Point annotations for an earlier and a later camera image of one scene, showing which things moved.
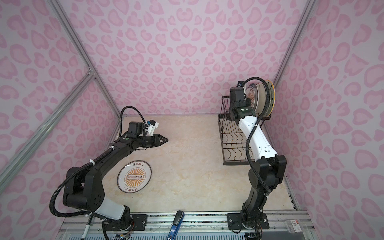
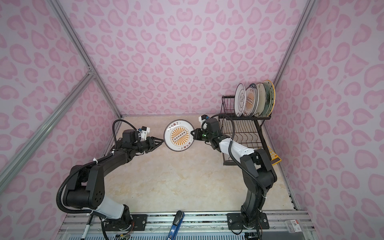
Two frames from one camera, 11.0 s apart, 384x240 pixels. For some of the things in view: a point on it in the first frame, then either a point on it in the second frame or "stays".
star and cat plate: (272, 98) stays
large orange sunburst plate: (134, 176) → (177, 135)
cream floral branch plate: (262, 99) stays
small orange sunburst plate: (251, 92) stays
